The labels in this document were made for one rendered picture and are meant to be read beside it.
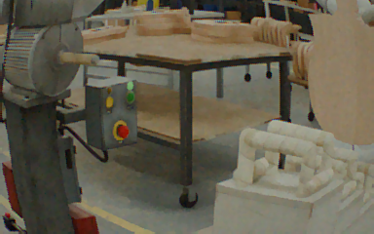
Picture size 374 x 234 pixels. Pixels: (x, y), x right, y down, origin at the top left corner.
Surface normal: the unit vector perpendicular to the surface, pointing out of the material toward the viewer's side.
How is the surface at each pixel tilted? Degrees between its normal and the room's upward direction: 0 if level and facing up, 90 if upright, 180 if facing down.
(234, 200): 90
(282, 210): 90
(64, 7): 90
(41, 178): 90
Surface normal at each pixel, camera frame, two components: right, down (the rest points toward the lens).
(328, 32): -0.72, 0.18
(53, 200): 0.71, 0.15
